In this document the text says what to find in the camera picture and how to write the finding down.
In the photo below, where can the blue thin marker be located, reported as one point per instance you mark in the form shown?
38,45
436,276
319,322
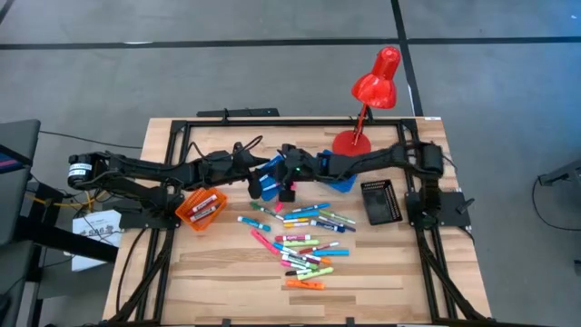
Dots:
313,207

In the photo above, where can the orange plastic basket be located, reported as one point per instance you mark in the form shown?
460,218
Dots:
194,221

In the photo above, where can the black aluminium table frame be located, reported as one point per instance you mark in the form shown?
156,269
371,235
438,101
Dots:
295,122

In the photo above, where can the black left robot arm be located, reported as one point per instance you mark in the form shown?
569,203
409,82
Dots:
150,170

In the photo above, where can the grey stand leg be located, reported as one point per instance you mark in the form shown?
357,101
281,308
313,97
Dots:
563,175

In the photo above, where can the black plastic basket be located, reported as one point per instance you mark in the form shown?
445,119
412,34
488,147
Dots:
381,202

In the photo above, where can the red thin marker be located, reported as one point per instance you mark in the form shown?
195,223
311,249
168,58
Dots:
318,248

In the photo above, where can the light green highlighter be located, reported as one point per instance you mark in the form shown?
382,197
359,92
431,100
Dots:
300,243
318,272

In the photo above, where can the black power strip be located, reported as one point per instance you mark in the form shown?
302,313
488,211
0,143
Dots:
245,112

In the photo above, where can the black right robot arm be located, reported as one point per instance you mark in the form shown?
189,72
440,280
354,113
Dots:
386,156

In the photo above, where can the white printed paper sheet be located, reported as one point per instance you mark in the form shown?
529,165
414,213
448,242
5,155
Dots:
97,231

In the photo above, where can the dark blue whiteboard marker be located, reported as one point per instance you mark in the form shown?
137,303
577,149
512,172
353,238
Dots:
327,225

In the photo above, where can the orange highlighter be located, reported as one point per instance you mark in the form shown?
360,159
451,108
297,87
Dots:
305,284

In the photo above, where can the blue-capped white marker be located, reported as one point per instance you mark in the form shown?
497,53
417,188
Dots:
279,245

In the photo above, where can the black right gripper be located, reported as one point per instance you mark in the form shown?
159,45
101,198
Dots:
306,165

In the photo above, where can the teal whiteboard marker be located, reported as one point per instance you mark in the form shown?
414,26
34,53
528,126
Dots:
253,223

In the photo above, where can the red desk lamp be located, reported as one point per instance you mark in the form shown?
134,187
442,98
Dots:
377,86

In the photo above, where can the blue plastic basket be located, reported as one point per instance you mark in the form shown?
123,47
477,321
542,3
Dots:
270,194
343,185

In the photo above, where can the orange-capped thin white marker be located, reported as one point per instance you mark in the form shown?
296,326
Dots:
327,261

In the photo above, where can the black frame clamp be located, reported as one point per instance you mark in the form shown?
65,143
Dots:
225,119
370,119
226,323
350,322

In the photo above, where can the grey desk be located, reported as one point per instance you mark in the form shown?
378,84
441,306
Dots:
20,136

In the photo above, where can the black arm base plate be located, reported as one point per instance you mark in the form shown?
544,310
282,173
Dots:
454,209
136,221

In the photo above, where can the yellow thin marker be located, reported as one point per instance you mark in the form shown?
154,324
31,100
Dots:
295,220
296,224

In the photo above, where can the black-capped thin white marker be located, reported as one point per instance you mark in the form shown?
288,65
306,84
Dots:
294,273

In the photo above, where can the pink whiteboard marker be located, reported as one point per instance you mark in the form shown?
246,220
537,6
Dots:
292,237

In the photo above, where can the maroon thin marker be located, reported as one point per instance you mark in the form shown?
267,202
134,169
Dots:
305,257

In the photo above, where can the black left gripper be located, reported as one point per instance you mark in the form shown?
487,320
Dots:
231,165

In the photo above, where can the red whiteboard marker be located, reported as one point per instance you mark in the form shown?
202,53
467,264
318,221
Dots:
203,203

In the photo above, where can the pink highlighter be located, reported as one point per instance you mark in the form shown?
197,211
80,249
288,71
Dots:
265,241
278,207

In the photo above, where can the light blue thick marker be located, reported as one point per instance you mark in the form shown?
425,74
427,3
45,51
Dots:
302,215
332,252

